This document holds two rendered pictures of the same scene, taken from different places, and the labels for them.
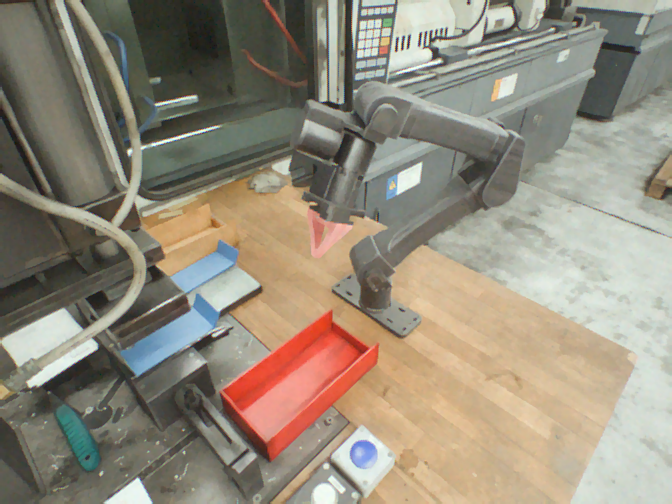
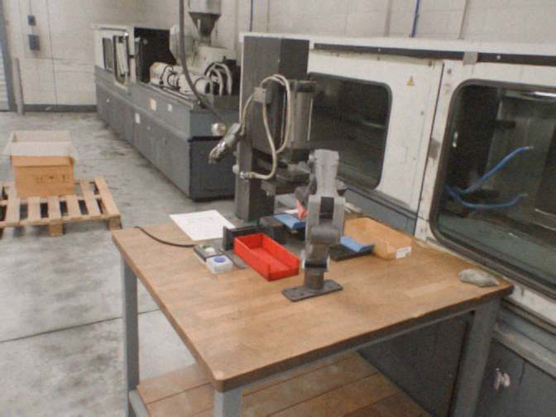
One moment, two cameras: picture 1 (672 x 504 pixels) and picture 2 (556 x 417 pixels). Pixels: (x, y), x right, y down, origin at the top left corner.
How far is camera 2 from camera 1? 165 cm
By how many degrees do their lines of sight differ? 88
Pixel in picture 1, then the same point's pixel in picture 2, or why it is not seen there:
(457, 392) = (237, 298)
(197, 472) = not seen: hidden behind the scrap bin
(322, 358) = (277, 268)
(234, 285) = (337, 251)
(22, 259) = (267, 147)
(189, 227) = (396, 242)
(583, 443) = (184, 323)
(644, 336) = not seen: outside the picture
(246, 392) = (266, 248)
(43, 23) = (294, 97)
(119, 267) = (283, 172)
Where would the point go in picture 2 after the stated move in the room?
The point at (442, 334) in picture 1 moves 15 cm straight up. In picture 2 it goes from (278, 305) to (281, 259)
